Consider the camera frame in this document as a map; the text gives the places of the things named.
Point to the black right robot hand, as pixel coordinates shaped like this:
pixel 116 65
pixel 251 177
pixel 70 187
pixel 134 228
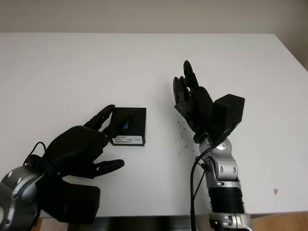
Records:
pixel 199 108

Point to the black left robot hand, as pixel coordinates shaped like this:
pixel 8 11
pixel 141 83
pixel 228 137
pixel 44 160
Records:
pixel 77 149

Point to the black RealSense box lid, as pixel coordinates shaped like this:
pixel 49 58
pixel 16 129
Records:
pixel 137 122

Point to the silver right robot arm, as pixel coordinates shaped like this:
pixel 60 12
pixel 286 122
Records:
pixel 226 168

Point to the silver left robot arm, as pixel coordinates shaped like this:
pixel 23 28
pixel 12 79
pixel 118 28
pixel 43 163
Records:
pixel 14 187

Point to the dark robot torso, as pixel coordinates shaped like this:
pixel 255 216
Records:
pixel 134 223

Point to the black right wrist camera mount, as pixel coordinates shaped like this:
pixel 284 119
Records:
pixel 228 113

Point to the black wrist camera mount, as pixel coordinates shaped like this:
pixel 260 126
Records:
pixel 228 113
pixel 72 199

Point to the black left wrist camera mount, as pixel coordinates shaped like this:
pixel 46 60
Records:
pixel 72 199

